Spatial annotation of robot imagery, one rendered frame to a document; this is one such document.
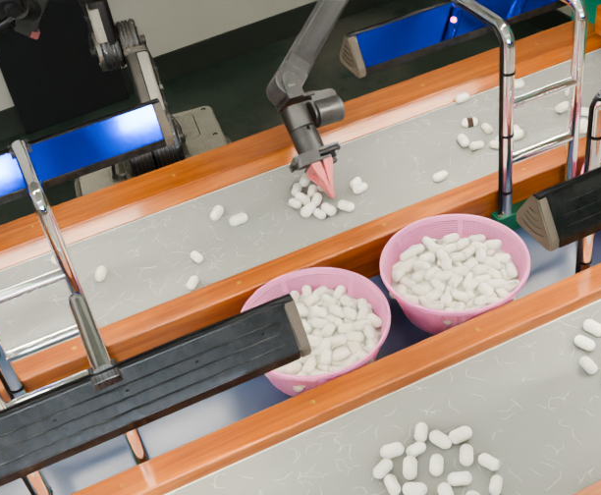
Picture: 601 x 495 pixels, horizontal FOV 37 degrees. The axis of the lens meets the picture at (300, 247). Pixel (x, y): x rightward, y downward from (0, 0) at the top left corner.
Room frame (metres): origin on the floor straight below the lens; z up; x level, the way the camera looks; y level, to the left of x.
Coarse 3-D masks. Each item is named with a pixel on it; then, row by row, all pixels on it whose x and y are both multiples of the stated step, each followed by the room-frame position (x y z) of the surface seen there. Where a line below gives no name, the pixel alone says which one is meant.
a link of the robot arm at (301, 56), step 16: (320, 0) 1.80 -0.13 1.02; (336, 0) 1.80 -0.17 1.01; (320, 16) 1.76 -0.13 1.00; (336, 16) 1.77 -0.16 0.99; (304, 32) 1.73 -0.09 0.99; (320, 32) 1.73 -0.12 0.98; (304, 48) 1.69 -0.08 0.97; (320, 48) 1.71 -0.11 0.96; (288, 64) 1.65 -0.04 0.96; (304, 64) 1.66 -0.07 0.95; (272, 80) 1.65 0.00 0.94; (304, 80) 1.63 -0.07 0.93; (272, 96) 1.63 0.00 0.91
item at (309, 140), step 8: (312, 128) 1.55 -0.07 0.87; (296, 136) 1.55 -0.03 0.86; (304, 136) 1.54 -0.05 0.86; (312, 136) 1.54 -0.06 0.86; (296, 144) 1.54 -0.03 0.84; (304, 144) 1.53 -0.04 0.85; (312, 144) 1.52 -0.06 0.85; (320, 144) 1.53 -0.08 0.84; (328, 144) 1.52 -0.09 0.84; (336, 144) 1.52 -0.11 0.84; (304, 152) 1.52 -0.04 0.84; (312, 152) 1.50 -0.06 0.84; (320, 152) 1.51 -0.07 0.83; (328, 152) 1.54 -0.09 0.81; (296, 160) 1.49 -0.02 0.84; (296, 168) 1.52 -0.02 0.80
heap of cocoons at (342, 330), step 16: (304, 288) 1.22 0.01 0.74; (320, 288) 1.21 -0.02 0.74; (336, 288) 1.20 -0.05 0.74; (304, 304) 1.18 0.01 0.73; (320, 304) 1.18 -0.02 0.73; (336, 304) 1.16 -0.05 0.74; (352, 304) 1.16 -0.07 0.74; (368, 304) 1.16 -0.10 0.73; (304, 320) 1.14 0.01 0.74; (320, 320) 1.13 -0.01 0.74; (336, 320) 1.12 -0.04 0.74; (352, 320) 1.12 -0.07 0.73; (368, 320) 1.11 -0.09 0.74; (320, 336) 1.10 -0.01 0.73; (336, 336) 1.08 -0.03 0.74; (352, 336) 1.08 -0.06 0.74; (368, 336) 1.07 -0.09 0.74; (320, 352) 1.06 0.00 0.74; (336, 352) 1.04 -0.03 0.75; (352, 352) 1.05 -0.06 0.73; (368, 352) 1.04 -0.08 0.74; (288, 368) 1.03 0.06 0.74; (304, 368) 1.02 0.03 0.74; (320, 368) 1.03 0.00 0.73; (336, 368) 1.01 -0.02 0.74
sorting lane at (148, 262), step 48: (480, 96) 1.76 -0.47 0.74; (384, 144) 1.63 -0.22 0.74; (432, 144) 1.60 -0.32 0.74; (528, 144) 1.54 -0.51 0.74; (240, 192) 1.55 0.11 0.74; (288, 192) 1.52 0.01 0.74; (336, 192) 1.49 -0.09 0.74; (384, 192) 1.46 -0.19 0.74; (432, 192) 1.44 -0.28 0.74; (96, 240) 1.48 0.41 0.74; (144, 240) 1.45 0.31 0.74; (192, 240) 1.42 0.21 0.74; (240, 240) 1.39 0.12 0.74; (288, 240) 1.37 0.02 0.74; (0, 288) 1.38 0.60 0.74; (48, 288) 1.35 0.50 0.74; (96, 288) 1.32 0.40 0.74; (144, 288) 1.30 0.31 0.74; (0, 336) 1.24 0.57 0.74
